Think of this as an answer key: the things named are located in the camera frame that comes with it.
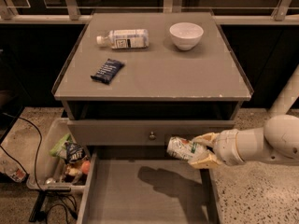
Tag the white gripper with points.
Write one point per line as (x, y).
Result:
(226, 146)

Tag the silver green 7up can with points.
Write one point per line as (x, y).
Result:
(184, 149)

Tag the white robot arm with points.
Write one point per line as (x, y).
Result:
(277, 142)

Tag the grey top drawer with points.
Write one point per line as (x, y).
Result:
(95, 132)

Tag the round metal drawer knob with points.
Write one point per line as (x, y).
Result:
(152, 136)

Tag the grey open middle drawer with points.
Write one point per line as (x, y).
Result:
(146, 191)

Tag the grey drawer cabinet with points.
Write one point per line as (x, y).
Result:
(160, 82)

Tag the white ceramic bowl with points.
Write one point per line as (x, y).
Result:
(186, 35)

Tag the red apple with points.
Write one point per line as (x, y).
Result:
(85, 167)

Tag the dark blue snack packet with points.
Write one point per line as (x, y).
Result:
(107, 71)

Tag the dark blue chip bag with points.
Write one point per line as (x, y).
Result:
(74, 152)

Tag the clear plastic water bottle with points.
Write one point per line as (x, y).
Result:
(125, 39)

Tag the clear plastic storage bin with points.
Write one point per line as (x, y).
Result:
(48, 172)

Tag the green snack bag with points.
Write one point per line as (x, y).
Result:
(59, 149)

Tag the plastic bottle on floor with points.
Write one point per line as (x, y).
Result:
(13, 171)

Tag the metal window railing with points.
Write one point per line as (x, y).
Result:
(278, 12)

